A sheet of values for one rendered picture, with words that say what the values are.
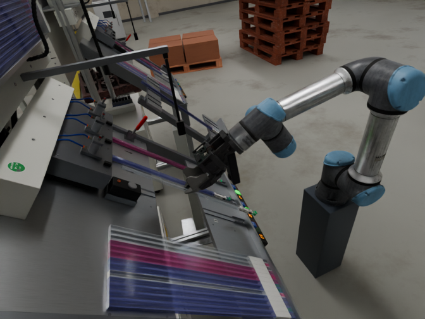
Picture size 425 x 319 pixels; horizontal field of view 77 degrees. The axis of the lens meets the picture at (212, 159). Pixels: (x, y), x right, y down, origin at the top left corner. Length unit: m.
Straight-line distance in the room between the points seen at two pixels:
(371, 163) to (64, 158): 0.95
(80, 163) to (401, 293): 1.66
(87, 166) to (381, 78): 0.84
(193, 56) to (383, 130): 3.90
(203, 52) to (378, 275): 3.84
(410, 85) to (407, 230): 1.33
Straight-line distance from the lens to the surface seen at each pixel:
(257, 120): 0.73
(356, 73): 1.02
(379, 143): 1.05
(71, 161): 0.67
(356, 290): 1.78
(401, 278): 1.90
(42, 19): 0.95
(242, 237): 0.94
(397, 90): 0.93
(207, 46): 4.64
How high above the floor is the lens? 1.51
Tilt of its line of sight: 37 degrees down
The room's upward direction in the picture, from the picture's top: 8 degrees counter-clockwise
